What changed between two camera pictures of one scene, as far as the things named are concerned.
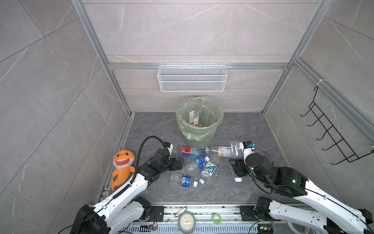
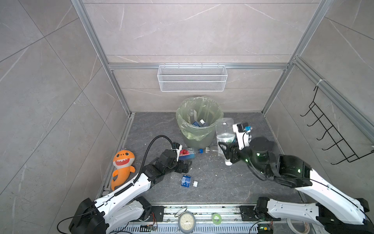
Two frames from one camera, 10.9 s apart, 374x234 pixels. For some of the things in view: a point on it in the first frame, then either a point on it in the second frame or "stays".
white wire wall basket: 192,78 stays
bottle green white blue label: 208,169 -> 225,132
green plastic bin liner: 198,117 stays
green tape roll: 216,219 stays
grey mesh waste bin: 198,118 stays
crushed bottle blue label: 194,166 -> 201,123
